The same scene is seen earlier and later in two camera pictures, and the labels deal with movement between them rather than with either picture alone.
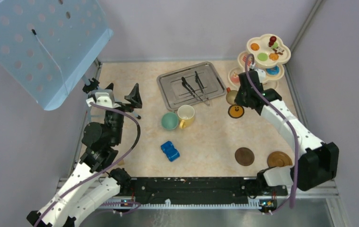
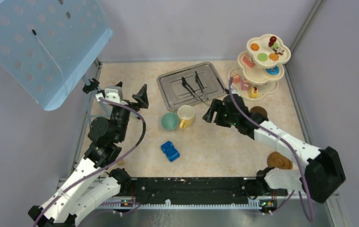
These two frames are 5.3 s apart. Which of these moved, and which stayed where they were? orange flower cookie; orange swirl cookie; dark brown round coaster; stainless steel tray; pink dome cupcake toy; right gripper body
Moved: dark brown round coaster; right gripper body
Stayed: orange flower cookie; pink dome cupcake toy; stainless steel tray; orange swirl cookie
